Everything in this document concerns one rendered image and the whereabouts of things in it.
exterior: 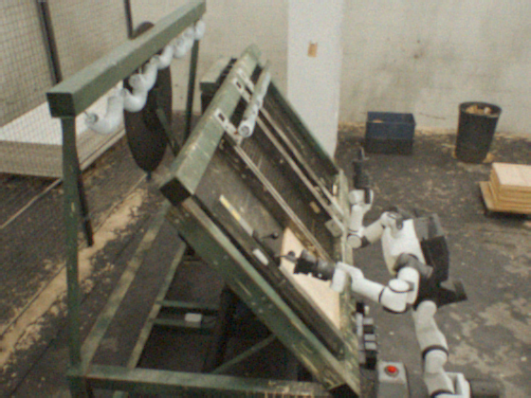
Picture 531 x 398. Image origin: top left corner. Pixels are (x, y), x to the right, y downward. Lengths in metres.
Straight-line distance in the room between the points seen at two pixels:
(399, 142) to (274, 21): 2.43
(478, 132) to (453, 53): 1.34
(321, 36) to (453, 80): 2.33
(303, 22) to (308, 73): 0.58
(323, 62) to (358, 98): 1.68
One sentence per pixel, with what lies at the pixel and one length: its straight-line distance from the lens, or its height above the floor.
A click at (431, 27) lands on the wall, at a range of 7.49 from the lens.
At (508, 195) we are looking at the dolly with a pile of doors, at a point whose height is 0.29.
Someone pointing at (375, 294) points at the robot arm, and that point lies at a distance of 2.19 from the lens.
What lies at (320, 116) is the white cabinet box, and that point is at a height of 0.58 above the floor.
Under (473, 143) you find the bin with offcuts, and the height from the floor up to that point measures 0.26.
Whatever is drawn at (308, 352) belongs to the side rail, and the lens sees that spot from 2.34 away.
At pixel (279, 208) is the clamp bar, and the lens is 2.68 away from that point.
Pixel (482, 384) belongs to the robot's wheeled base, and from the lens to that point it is 3.38.
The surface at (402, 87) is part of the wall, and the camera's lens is 7.66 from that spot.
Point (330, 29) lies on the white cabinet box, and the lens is 6.07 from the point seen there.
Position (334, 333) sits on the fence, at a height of 0.96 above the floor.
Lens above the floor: 2.73
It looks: 29 degrees down
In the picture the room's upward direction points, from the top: straight up
